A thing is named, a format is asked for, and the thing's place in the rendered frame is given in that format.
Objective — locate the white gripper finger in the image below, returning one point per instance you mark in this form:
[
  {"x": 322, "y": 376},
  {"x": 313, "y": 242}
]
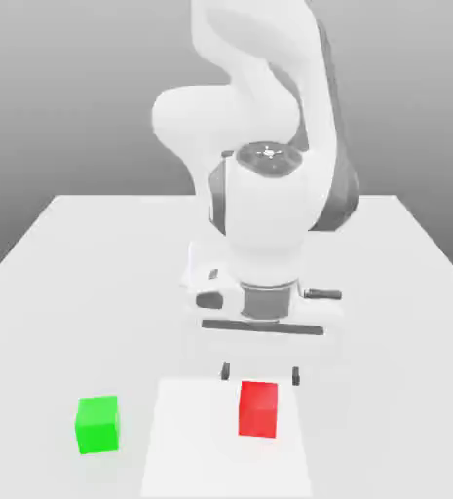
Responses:
[
  {"x": 295, "y": 376},
  {"x": 225, "y": 370}
]

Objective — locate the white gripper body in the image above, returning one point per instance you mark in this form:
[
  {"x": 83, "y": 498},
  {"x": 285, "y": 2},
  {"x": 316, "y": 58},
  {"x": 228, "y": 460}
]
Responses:
[{"x": 263, "y": 343}]

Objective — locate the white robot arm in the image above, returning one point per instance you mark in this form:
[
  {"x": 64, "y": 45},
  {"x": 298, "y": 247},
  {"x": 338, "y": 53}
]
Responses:
[{"x": 265, "y": 202}]

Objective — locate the small red cube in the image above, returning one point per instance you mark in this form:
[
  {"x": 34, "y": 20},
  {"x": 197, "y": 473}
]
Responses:
[{"x": 258, "y": 409}]

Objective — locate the small green cube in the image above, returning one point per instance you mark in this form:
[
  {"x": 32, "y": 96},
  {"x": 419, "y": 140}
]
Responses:
[{"x": 96, "y": 425}]

